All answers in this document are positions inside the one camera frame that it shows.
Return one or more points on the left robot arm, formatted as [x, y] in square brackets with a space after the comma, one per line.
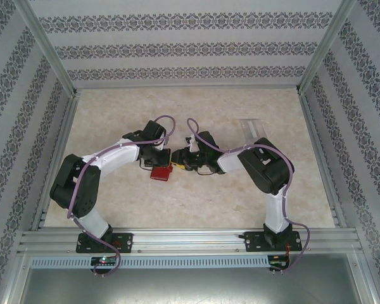
[114, 156]

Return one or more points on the clear plastic case grey stripe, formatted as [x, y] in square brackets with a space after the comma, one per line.
[252, 128]

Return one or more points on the aluminium frame post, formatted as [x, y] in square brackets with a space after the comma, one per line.
[47, 47]
[326, 47]

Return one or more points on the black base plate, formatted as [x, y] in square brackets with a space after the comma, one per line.
[123, 242]
[253, 242]

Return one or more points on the small circuit board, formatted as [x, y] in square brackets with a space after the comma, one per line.
[104, 260]
[278, 261]

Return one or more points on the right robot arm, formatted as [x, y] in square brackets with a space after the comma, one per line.
[275, 209]

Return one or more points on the aluminium mounting rail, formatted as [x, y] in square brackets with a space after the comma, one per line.
[190, 237]

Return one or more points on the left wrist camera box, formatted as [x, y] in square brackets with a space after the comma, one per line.
[160, 143]

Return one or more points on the aluminium back bar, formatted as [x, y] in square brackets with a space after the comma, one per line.
[187, 86]

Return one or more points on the aluminium side rail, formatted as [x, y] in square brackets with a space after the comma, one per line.
[323, 158]
[58, 142]

